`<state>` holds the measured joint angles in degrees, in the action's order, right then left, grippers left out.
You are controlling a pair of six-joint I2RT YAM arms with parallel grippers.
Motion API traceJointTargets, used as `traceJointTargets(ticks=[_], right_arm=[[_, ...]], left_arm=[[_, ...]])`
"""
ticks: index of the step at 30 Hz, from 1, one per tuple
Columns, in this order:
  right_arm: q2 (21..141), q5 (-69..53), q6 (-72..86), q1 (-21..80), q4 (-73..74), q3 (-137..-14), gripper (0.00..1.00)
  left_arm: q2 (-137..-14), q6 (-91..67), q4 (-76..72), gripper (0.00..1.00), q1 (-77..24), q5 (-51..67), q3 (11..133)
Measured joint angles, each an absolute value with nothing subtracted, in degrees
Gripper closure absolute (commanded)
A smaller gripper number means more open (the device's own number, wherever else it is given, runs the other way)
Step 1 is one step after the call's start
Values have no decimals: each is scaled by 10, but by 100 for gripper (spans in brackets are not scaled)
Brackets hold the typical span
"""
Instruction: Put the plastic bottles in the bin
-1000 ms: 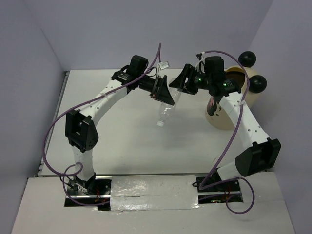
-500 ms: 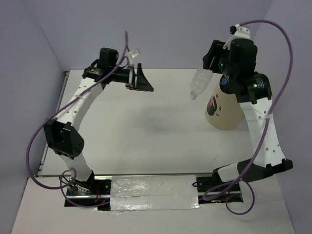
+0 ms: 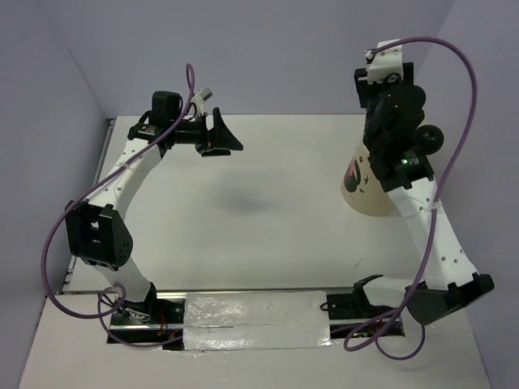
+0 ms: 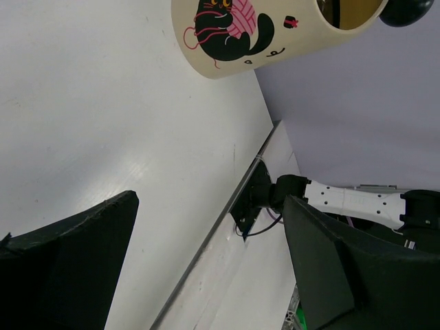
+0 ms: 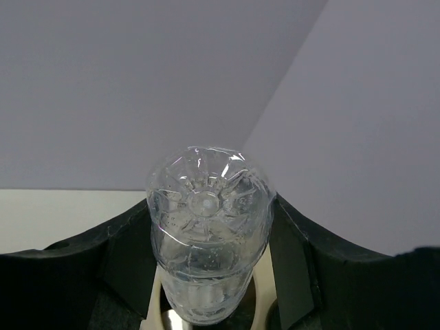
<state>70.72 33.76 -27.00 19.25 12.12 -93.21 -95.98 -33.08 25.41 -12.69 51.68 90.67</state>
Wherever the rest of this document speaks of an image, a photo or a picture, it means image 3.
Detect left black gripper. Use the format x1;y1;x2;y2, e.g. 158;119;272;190
171;109;245;159

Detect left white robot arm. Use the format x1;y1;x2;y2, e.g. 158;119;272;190
66;88;243;323

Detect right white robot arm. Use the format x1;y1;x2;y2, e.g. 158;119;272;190
328;62;495;325

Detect beige cat bin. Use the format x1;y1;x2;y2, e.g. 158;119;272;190
339;123;445;216

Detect silver foil base cover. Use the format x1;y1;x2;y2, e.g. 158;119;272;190
183;291;332;351

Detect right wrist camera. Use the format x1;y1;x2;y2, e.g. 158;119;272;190
365;45;404;84

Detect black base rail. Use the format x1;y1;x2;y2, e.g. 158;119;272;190
109;289;389;352

